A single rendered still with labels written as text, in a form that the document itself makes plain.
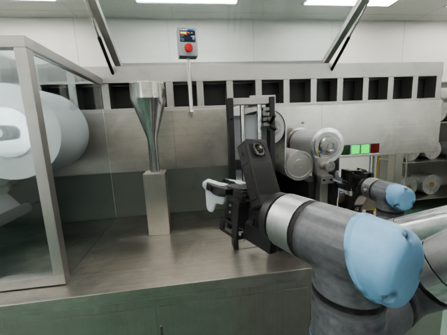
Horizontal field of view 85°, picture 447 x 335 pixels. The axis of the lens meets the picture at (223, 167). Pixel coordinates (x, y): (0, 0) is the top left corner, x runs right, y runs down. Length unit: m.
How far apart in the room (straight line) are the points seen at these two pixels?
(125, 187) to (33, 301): 0.65
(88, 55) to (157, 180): 3.07
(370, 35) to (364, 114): 3.19
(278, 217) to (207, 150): 1.00
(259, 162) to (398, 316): 0.25
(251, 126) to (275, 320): 0.66
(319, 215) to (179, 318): 0.69
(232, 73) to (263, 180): 1.00
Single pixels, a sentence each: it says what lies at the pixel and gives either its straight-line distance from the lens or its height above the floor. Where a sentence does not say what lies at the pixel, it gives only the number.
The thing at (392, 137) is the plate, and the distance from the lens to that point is 1.72.
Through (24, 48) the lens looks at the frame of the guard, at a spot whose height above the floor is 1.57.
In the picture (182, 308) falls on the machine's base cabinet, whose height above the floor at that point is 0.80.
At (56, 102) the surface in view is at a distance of 0.96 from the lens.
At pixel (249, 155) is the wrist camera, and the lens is 0.38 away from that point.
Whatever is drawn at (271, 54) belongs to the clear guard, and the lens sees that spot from 1.37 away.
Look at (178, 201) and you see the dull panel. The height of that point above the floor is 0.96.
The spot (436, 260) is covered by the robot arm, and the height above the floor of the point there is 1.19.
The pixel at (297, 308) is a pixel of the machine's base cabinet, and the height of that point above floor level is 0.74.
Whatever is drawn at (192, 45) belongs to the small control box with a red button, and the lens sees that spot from 1.01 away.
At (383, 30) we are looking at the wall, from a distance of 4.85.
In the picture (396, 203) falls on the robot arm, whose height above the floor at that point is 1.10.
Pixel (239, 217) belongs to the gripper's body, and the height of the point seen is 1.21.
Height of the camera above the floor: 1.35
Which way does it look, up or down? 10 degrees down
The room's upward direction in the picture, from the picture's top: 3 degrees counter-clockwise
